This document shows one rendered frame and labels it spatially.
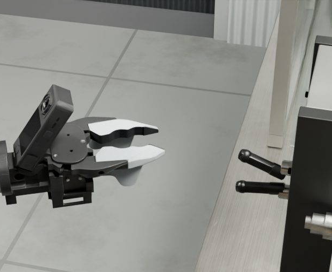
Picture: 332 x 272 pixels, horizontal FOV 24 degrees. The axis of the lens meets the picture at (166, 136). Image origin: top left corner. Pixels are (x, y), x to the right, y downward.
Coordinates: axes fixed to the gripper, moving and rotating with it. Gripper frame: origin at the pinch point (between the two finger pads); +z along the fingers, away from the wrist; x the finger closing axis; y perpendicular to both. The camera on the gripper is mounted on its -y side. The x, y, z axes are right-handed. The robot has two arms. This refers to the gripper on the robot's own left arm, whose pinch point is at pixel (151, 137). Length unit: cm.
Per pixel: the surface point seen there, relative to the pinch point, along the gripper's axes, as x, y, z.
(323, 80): 19.2, -23.1, 12.6
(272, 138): -33, 36, 32
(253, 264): -2.3, 34.2, 18.4
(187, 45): -222, 155, 66
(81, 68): -212, 154, 13
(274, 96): -35, 26, 32
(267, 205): -16.2, 36.1, 25.5
